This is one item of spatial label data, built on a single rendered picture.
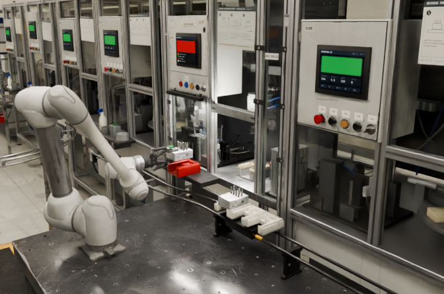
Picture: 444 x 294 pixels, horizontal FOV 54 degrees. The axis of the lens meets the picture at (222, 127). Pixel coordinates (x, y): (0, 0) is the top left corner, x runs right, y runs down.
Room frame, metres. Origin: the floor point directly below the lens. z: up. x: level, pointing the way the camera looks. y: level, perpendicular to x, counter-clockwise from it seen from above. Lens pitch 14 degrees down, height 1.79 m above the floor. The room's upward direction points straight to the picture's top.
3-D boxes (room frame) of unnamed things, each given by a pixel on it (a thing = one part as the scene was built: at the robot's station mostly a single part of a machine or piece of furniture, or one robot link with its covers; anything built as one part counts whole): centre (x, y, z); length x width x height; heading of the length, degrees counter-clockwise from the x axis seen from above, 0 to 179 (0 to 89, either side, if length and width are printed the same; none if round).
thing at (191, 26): (2.70, 0.12, 1.60); 0.42 x 0.29 x 0.46; 38
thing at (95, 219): (1.98, 0.61, 0.85); 0.18 x 0.16 x 0.22; 68
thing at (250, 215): (1.98, -0.13, 0.84); 0.36 x 0.14 x 0.10; 38
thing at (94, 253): (1.96, 0.59, 0.71); 0.22 x 0.18 x 0.06; 38
